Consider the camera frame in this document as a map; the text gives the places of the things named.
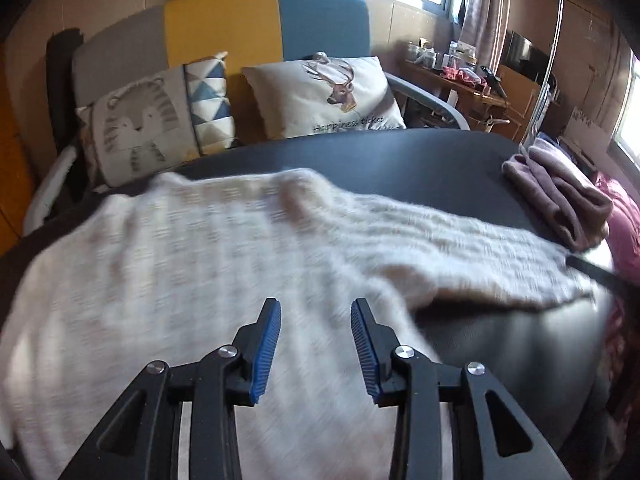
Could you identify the small side window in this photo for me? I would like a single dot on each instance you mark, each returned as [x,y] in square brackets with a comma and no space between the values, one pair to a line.
[631,120]

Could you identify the orange wooden wardrobe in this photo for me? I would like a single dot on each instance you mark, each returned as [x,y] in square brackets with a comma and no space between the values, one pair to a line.
[15,160]

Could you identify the deer print cushion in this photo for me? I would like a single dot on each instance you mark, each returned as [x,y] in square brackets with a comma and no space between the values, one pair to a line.
[300,95]

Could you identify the grey yellow blue sofa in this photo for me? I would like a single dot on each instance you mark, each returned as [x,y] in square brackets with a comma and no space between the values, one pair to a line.
[220,25]

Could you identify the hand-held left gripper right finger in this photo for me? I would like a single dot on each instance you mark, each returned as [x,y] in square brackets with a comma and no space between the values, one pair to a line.
[362,350]

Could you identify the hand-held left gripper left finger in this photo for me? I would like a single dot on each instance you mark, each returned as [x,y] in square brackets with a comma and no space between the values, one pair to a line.
[265,350]

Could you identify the white metal clothes rack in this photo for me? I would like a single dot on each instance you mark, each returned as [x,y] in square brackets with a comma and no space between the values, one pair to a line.
[557,25]

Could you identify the black flat screen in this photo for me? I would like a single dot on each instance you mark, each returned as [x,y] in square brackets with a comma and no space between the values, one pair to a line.
[520,52]

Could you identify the cream knit sweater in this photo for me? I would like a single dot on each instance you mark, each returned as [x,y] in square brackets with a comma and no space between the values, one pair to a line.
[200,260]

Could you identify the dusty pink knit sweater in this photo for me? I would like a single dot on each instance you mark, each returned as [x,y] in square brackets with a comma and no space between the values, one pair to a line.
[560,190]

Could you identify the pink ruffled bedspread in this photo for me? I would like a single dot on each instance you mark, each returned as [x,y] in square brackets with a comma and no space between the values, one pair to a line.
[625,220]

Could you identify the tiger print cushion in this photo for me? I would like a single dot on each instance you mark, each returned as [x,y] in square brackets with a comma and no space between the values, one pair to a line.
[145,120]

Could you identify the brown cardboard box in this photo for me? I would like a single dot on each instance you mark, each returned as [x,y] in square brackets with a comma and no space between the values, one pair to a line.
[520,95]

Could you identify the patterned pink curtain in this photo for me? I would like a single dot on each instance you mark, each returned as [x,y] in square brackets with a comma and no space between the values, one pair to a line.
[482,10]

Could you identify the pink cloth bundle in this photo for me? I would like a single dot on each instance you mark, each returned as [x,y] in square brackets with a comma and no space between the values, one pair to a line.
[460,74]

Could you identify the cluster of toiletry bottles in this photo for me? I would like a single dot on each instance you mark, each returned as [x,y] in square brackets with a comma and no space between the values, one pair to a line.
[425,55]

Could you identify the wooden side table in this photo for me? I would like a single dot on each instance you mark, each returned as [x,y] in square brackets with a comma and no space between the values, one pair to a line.
[465,87]

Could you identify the white box with floral print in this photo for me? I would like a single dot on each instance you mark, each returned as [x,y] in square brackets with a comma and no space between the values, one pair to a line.
[587,130]

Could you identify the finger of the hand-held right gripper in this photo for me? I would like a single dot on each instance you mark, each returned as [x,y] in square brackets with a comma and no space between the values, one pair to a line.
[600,272]

